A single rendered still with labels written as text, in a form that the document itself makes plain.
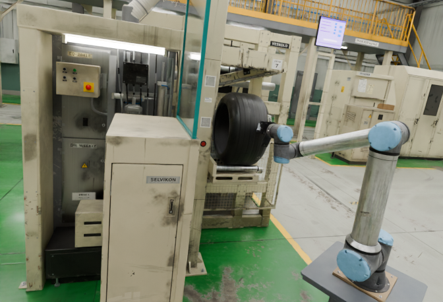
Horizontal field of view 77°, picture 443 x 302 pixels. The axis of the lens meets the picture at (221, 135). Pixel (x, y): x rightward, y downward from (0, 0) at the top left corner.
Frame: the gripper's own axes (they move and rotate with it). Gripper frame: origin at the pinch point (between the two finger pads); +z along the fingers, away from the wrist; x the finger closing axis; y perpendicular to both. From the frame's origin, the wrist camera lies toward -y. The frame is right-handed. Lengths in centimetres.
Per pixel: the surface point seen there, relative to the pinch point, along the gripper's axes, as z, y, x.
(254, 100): 12.5, 20.5, -0.4
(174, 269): -43, -68, 58
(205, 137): 21.3, -9.0, 31.5
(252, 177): 14.6, -36.2, -5.3
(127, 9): 39, 75, 90
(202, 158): 23.2, -25.0, 32.2
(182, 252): -44, -59, 55
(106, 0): 545, 231, 155
